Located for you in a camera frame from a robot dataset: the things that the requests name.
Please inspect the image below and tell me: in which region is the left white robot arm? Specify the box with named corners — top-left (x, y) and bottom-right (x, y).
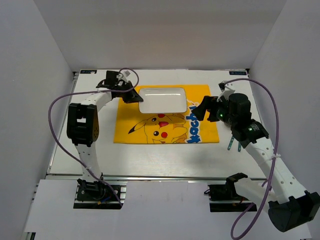
top-left (66, 68), bottom-right (144, 200)

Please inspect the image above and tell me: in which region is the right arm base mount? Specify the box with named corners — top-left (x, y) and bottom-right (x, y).
top-left (203, 184), bottom-right (252, 213)

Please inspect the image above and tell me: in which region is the teal handled knife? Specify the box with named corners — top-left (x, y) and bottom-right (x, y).
top-left (237, 142), bottom-right (242, 153)

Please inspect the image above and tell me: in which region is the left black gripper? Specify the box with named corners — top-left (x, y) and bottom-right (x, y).
top-left (114, 80), bottom-right (143, 104)

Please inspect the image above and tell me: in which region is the white rectangular plate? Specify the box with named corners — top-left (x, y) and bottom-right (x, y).
top-left (138, 87), bottom-right (187, 114)

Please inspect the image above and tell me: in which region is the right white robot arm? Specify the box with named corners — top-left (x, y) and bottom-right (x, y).
top-left (192, 93), bottom-right (320, 232)

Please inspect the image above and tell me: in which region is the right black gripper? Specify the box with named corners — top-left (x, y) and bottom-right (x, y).
top-left (192, 95), bottom-right (237, 127)

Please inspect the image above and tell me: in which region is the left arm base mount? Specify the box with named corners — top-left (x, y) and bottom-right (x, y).
top-left (73, 178), bottom-right (125, 210)

